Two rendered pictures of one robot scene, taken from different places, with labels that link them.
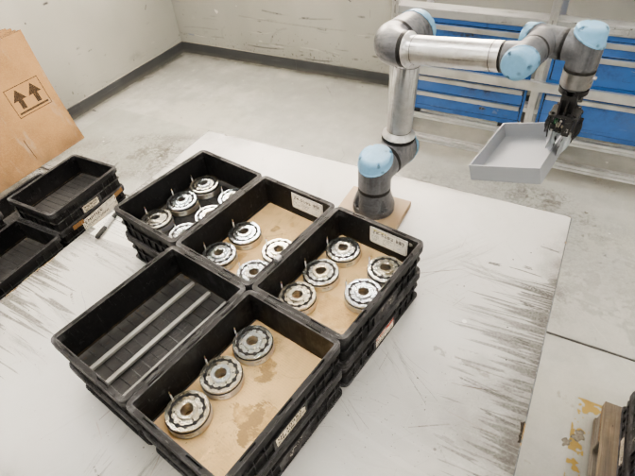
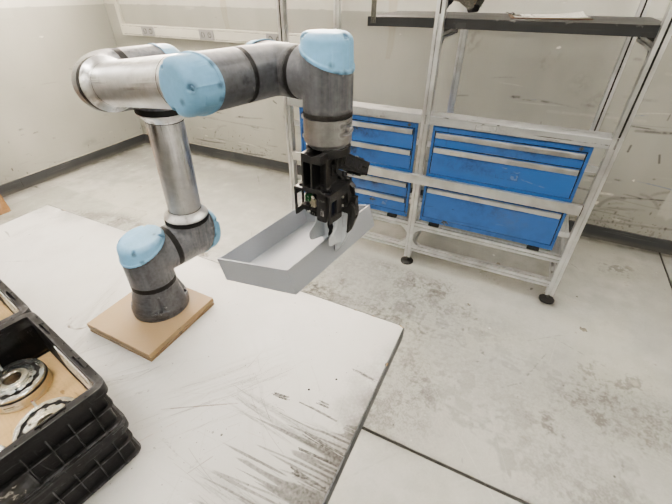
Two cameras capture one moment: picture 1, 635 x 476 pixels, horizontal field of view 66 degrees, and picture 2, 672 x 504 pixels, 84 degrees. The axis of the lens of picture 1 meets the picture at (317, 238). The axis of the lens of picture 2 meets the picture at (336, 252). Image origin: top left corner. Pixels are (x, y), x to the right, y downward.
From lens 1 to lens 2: 94 cm
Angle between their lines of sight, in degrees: 8
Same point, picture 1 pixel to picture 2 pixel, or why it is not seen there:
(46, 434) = not seen: outside the picture
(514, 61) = (170, 78)
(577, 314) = (446, 425)
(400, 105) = (165, 174)
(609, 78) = (482, 174)
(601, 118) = (479, 212)
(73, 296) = not seen: outside the picture
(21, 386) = not seen: outside the picture
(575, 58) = (306, 89)
